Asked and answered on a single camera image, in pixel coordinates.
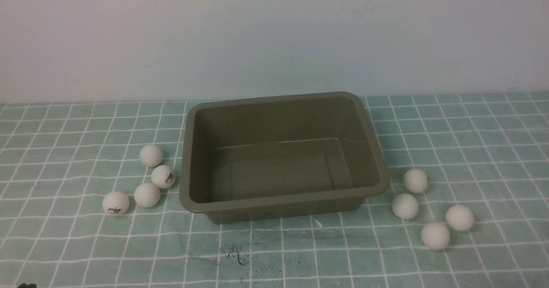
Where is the white ping-pong ball red logo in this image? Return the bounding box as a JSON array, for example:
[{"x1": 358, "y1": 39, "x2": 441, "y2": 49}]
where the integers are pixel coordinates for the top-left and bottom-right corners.
[
  {"x1": 102, "y1": 192, "x2": 130, "y2": 216},
  {"x1": 151, "y1": 165, "x2": 176, "y2": 189}
]

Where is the plain white ping-pong ball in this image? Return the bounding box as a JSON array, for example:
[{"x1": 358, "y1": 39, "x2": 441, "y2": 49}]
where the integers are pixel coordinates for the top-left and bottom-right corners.
[
  {"x1": 420, "y1": 223, "x2": 450, "y2": 250},
  {"x1": 391, "y1": 193, "x2": 419, "y2": 220},
  {"x1": 134, "y1": 183, "x2": 161, "y2": 208},
  {"x1": 445, "y1": 204, "x2": 475, "y2": 232},
  {"x1": 139, "y1": 144, "x2": 163, "y2": 168},
  {"x1": 403, "y1": 169, "x2": 428, "y2": 193}
]

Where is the olive green plastic bin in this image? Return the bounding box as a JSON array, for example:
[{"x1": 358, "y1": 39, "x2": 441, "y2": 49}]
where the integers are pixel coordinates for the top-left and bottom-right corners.
[{"x1": 180, "y1": 92, "x2": 390, "y2": 224}]

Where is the green checkered tablecloth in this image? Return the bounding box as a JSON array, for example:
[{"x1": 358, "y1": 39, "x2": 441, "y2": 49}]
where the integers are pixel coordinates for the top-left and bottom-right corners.
[{"x1": 0, "y1": 91, "x2": 549, "y2": 288}]

